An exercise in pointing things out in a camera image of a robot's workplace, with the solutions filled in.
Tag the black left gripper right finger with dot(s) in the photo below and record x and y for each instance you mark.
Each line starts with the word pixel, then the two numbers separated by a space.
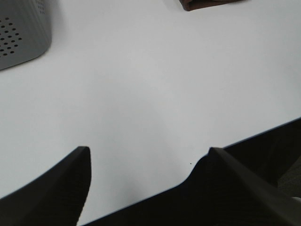
pixel 220 191

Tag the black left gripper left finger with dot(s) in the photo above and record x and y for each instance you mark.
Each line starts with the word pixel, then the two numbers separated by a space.
pixel 56 198

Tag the brown towel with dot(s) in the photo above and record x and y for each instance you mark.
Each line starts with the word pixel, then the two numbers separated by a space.
pixel 190 5

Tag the grey perforated laundry basket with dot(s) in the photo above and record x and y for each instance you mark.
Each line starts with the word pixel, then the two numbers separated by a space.
pixel 25 31

